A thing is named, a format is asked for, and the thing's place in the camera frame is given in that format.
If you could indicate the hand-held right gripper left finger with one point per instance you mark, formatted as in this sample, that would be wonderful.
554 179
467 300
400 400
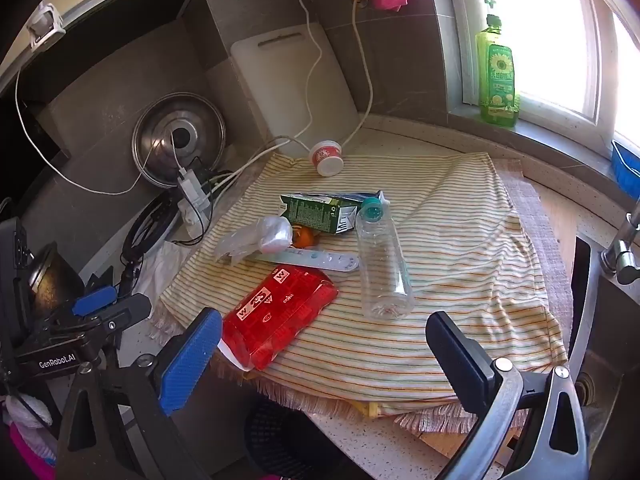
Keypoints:
192 360

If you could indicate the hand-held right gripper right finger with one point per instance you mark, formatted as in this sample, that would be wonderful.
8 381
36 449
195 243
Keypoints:
455 355

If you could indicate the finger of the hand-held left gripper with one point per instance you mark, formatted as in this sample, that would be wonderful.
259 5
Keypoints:
127 310
95 300

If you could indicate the red snack packet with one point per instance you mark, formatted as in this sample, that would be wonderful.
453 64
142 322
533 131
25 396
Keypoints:
280 315

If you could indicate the clear plastic bottle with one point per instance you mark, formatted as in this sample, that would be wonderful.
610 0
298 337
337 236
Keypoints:
382 265

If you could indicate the blue plastic wastebasket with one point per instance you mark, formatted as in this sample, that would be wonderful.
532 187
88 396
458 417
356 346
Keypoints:
290 440

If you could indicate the clear plastic bag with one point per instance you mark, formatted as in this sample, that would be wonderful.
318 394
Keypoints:
250 240

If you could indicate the long white package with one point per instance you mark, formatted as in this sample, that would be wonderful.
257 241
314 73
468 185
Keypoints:
320 261

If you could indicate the orange peel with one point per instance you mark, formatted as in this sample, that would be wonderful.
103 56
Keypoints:
306 238

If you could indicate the green drink carton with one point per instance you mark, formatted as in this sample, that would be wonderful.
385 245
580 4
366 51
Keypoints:
320 210

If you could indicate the red and white yoghurt cup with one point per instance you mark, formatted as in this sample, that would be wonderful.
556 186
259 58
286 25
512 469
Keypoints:
326 156

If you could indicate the person's left forearm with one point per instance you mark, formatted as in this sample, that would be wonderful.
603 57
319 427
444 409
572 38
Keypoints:
27 450

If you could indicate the thin white cloth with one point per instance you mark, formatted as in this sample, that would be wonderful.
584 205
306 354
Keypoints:
160 270

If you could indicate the wooden board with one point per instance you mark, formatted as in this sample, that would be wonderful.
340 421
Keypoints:
440 447

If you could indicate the yellow cloth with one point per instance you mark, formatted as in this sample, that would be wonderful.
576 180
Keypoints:
372 408

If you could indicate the striped cloth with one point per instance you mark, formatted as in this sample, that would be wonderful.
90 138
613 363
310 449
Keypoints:
450 240

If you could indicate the white power strip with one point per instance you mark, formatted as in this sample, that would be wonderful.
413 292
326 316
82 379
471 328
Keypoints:
192 197

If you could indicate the metal sink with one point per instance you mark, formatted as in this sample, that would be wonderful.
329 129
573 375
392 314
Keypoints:
615 340

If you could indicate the metal pot lid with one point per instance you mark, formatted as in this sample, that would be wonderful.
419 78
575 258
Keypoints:
160 135

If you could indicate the metal faucet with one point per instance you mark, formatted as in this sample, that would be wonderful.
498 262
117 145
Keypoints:
620 255

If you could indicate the blue plastic basin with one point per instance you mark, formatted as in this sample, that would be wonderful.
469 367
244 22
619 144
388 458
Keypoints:
627 167

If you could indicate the white cutting board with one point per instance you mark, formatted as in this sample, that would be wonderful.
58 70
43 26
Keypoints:
280 90

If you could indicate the green dish soap bottle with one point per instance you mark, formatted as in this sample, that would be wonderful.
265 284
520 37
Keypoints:
496 80

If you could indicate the window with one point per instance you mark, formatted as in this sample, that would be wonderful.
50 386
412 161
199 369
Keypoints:
550 35

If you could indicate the white wall plug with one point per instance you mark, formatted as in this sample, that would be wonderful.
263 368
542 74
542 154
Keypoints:
46 25

